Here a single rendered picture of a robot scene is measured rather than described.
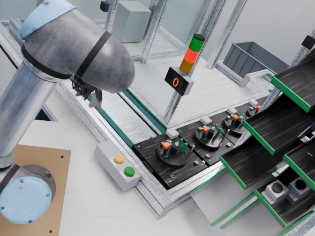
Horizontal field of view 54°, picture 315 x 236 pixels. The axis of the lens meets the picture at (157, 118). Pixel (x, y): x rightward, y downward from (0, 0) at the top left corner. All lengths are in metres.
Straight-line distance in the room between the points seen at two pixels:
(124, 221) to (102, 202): 0.11
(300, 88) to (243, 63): 2.25
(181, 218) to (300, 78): 0.69
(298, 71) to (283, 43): 3.91
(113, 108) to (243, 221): 0.79
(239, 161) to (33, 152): 0.67
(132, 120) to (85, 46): 0.89
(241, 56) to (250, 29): 1.33
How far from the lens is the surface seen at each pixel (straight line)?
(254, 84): 2.35
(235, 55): 3.19
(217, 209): 1.14
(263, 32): 4.57
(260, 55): 3.51
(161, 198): 1.15
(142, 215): 1.21
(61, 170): 1.06
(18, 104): 0.72
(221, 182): 1.16
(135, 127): 1.44
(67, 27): 0.63
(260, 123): 0.98
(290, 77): 0.93
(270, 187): 0.98
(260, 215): 1.14
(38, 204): 0.84
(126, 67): 0.66
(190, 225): 1.27
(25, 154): 1.05
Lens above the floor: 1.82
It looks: 36 degrees down
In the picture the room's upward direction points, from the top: 23 degrees clockwise
